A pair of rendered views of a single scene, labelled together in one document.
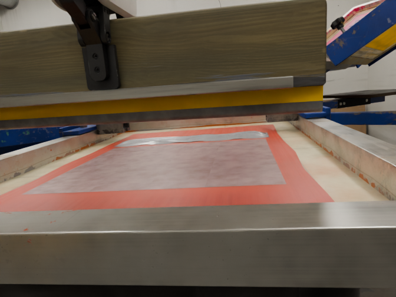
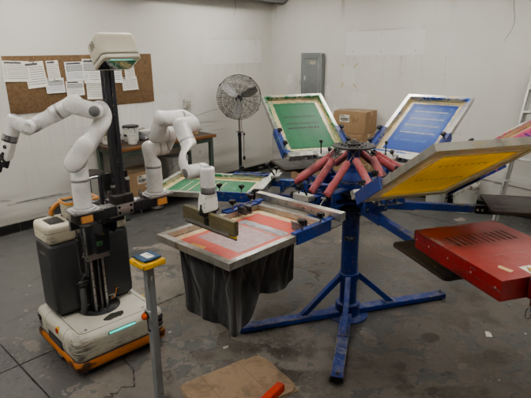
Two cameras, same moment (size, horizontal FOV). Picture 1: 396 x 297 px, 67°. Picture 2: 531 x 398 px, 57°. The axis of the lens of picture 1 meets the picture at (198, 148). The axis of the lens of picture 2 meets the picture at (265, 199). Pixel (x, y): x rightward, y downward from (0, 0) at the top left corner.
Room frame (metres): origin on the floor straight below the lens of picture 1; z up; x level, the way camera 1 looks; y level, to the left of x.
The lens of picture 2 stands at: (-1.47, -1.51, 1.92)
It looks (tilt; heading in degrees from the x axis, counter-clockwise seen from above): 17 degrees down; 35
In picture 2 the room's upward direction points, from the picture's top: 1 degrees counter-clockwise
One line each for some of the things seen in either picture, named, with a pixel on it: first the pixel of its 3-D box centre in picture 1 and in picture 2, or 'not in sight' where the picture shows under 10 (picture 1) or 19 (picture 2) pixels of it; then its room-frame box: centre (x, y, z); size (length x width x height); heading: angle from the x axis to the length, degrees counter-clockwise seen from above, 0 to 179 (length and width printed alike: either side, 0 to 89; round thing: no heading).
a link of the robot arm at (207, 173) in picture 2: not in sight; (205, 174); (0.33, 0.11, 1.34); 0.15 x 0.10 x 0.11; 76
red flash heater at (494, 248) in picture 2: not in sight; (498, 257); (0.72, -1.23, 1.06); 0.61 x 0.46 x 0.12; 51
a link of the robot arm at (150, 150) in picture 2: not in sight; (153, 153); (0.45, 0.61, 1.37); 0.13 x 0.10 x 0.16; 166
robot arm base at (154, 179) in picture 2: not in sight; (152, 179); (0.45, 0.63, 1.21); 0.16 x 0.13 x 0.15; 78
